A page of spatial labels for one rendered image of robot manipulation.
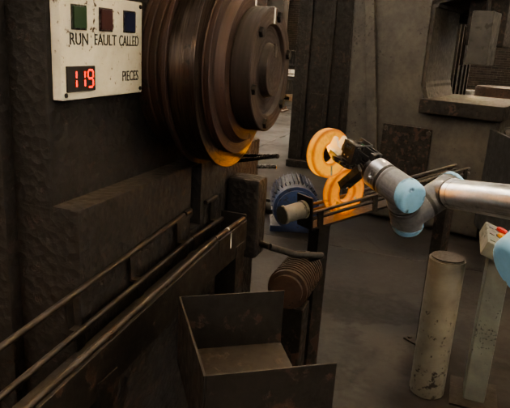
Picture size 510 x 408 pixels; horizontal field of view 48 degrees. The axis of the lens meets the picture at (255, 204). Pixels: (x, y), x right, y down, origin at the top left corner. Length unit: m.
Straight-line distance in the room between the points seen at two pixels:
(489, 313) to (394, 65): 2.30
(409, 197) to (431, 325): 0.62
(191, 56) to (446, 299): 1.25
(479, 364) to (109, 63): 1.60
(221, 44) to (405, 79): 2.86
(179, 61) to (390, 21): 2.96
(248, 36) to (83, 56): 0.36
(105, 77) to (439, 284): 1.31
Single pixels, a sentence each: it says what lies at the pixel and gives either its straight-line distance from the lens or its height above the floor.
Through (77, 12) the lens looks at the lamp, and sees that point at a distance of 1.07.
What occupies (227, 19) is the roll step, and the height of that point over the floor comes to 1.22.
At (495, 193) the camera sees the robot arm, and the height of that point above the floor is 0.86.
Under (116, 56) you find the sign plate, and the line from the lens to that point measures 1.17.
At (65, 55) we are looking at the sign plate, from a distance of 1.05.
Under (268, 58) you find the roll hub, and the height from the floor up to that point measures 1.14.
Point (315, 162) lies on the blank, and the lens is 1.79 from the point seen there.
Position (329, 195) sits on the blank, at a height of 0.71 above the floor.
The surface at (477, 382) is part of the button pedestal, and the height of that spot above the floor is 0.08.
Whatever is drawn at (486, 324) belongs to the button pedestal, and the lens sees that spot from 2.11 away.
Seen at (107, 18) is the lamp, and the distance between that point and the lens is 1.14.
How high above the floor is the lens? 1.18
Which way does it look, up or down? 16 degrees down
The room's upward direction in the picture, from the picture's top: 4 degrees clockwise
